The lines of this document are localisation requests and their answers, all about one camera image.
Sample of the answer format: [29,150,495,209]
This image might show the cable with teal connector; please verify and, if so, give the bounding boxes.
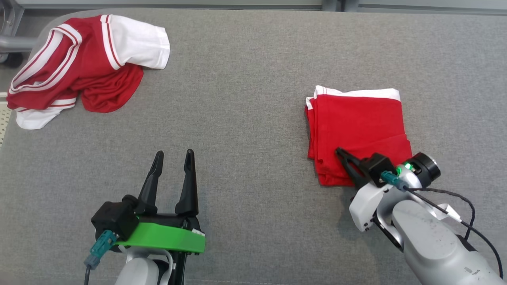
[381,170,504,279]
[83,230,120,285]

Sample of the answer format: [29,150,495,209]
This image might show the grey fabric sofa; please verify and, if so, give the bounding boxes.
[0,8,507,285]

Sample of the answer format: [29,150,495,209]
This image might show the right cable with teal connector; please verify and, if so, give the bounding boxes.
[381,170,504,279]

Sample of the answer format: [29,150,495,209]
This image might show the grey frame leg with caster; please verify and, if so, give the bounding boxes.
[0,0,40,68]

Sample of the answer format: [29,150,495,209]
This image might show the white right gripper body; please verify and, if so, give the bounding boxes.
[349,170,422,233]

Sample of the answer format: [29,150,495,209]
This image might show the left cable with teal connector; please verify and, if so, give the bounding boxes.
[83,230,120,285]

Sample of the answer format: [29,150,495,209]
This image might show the cream perforated laundry basket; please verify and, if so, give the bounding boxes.
[0,92,9,148]

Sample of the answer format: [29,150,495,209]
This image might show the red shorts with white hem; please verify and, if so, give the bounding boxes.
[305,85,414,187]

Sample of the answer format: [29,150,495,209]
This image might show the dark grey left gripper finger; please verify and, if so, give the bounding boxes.
[175,149,200,217]
[137,150,164,216]

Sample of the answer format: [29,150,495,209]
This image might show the red white number jersey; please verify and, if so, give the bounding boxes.
[6,14,171,130]

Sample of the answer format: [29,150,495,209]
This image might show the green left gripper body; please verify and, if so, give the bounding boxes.
[114,214,206,255]

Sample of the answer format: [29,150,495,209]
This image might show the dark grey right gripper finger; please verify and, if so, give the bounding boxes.
[337,148,368,186]
[335,148,367,189]

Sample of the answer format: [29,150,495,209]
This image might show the white cable label tag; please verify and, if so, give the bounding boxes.
[437,203,463,223]

